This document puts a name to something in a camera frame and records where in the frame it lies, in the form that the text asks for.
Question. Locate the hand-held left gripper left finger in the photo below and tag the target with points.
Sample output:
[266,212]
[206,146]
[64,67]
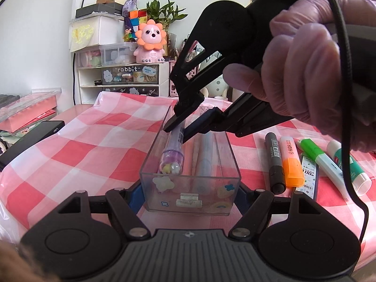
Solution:
[135,198]

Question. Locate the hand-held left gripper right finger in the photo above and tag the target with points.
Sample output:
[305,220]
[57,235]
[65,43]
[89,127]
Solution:
[241,196]

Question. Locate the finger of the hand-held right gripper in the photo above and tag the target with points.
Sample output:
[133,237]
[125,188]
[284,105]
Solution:
[188,102]
[199,123]

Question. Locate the light blue pen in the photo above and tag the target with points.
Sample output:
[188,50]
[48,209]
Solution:
[207,155]

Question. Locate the purple mechanical pencil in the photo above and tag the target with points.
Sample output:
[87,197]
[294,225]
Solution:
[173,155]

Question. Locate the black marker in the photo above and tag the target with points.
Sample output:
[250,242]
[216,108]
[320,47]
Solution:
[274,164]

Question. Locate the clear plastic pencil box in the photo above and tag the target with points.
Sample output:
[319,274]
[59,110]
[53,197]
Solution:
[188,201]

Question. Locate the orange highlighter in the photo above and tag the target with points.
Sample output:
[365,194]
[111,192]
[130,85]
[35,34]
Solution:
[290,164]

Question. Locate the dark pencil lead refill case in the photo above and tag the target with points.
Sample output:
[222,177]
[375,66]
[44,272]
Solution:
[308,179]

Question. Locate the green highlighter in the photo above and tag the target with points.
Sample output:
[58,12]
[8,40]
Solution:
[314,149]

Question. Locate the person's right hand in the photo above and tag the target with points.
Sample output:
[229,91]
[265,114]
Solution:
[308,64]

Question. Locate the pink perforated pen holder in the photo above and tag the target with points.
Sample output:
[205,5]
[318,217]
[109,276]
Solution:
[173,89]

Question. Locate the egg-shaped pen holder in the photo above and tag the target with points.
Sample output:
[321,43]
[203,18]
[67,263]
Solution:
[218,86]

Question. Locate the clear glass plant vase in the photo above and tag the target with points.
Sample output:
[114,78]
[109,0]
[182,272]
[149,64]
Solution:
[170,44]

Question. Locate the pink checkered tablecloth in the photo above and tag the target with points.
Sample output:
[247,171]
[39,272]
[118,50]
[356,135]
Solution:
[88,152]

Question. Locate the green bamboo plant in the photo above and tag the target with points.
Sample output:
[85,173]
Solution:
[164,11]

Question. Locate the pink lion toy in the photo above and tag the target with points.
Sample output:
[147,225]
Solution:
[149,44]

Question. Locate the clear lidded storage box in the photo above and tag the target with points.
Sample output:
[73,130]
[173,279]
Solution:
[111,55]

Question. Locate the small purple figure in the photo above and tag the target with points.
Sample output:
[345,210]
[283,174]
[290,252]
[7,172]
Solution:
[128,30]

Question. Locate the colourful puzzle cube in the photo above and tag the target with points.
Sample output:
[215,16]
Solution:
[137,20]

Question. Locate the white drawer organizer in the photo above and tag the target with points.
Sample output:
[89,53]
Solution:
[88,79]

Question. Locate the purple hanging pouch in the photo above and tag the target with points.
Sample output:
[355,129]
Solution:
[130,4]

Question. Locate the black phone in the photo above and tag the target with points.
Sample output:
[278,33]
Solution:
[32,141]

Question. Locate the green white glue stick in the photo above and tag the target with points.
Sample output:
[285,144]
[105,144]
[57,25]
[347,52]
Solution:
[357,173]

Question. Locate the white storage box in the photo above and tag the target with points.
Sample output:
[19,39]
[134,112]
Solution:
[91,32]

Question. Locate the small brown box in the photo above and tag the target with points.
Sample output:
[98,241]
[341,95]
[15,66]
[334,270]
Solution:
[106,1]

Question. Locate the black flat box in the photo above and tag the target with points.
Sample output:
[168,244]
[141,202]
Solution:
[100,10]

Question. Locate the pink box with clear lid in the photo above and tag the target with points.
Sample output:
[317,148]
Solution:
[29,113]

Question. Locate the brown fuzzy cloth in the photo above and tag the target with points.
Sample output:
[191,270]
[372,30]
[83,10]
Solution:
[14,264]

